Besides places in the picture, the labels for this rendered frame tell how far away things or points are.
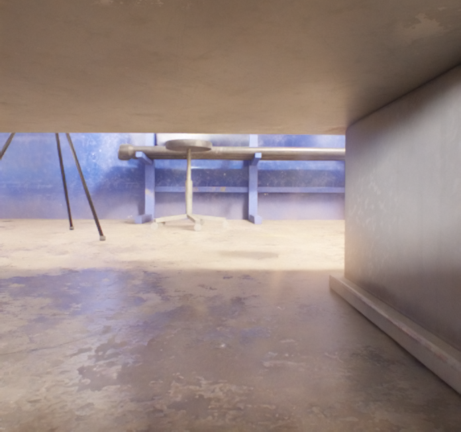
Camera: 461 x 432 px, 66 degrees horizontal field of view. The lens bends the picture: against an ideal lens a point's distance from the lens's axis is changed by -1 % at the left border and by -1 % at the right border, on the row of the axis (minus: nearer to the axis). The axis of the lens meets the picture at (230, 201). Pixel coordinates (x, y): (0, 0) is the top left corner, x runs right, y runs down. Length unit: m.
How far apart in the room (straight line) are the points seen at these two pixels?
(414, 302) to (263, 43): 0.44
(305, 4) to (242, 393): 0.41
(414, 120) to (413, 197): 0.12
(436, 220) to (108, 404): 0.47
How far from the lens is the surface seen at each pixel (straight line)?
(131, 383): 0.49
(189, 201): 2.60
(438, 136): 0.57
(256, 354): 0.56
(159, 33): 0.43
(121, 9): 0.39
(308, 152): 3.20
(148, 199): 3.51
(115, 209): 3.72
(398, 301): 0.67
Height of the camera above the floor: 0.22
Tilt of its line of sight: 1 degrees down
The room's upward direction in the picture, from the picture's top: straight up
